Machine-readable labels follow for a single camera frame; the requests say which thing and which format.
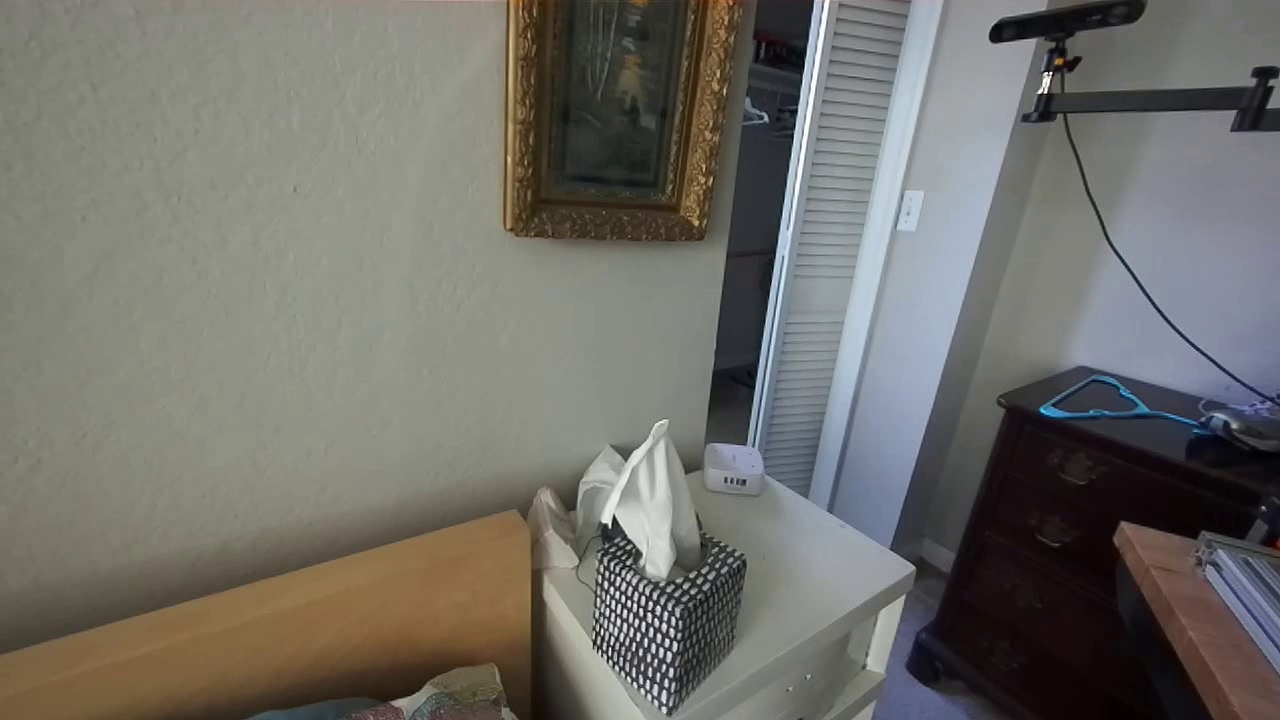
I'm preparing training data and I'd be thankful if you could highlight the floral bedspread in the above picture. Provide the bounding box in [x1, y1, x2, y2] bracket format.
[252, 661, 518, 720]

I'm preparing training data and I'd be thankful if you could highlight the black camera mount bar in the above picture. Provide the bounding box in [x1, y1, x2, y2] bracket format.
[1022, 35, 1280, 136]

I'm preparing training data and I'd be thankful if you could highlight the ornate gold picture frame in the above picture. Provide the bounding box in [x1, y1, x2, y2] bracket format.
[500, 0, 749, 242]

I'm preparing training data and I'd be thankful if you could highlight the small grey gadget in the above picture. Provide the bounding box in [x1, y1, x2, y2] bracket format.
[1195, 396, 1280, 458]

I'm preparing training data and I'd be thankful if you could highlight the black white patterned tissue box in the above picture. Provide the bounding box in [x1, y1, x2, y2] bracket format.
[587, 526, 752, 716]

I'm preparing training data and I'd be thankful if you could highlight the white tissue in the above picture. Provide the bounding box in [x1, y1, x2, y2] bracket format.
[572, 439, 631, 534]
[595, 414, 709, 583]

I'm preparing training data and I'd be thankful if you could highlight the light wooden headboard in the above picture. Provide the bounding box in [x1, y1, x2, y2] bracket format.
[0, 509, 538, 720]

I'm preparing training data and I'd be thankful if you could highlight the small white device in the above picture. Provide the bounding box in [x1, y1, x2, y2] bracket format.
[700, 439, 774, 500]

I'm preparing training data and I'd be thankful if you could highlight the white louvered closet door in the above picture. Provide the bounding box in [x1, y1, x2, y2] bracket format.
[746, 0, 946, 494]

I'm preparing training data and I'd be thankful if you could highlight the white nightstand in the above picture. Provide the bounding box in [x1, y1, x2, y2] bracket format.
[534, 462, 919, 720]

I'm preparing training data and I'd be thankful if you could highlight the brown wooden desk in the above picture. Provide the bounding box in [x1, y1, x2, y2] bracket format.
[1113, 516, 1280, 720]

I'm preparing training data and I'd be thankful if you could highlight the blue cord loop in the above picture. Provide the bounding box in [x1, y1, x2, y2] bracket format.
[1035, 372, 1214, 433]

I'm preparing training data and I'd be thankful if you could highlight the thin black hanging cable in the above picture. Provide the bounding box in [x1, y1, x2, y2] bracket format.
[1055, 114, 1280, 406]

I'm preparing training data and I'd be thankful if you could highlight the dark wooden dresser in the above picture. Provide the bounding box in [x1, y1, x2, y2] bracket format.
[908, 363, 1280, 720]

